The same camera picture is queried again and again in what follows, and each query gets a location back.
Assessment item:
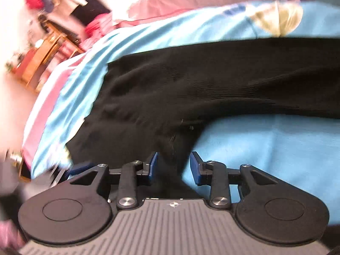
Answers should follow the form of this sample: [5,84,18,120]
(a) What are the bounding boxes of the black pants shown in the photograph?
[65,37,340,200]

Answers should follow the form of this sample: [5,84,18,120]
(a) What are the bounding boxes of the wooden rack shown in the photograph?
[11,18,85,93]

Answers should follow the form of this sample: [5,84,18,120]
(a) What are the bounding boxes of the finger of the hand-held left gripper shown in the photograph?
[49,161,93,187]

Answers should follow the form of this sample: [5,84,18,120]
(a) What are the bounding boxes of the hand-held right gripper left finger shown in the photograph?
[69,151,160,209]

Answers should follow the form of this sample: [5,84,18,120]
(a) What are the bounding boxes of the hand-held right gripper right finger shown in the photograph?
[190,151,278,209]

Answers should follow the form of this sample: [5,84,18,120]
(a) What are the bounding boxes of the blue floral bedsheet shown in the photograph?
[30,0,340,205]

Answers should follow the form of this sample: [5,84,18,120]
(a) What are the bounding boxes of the pile of clothes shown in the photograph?
[25,0,115,36]

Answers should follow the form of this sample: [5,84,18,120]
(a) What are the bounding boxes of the pink mattress cover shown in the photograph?
[22,58,80,165]

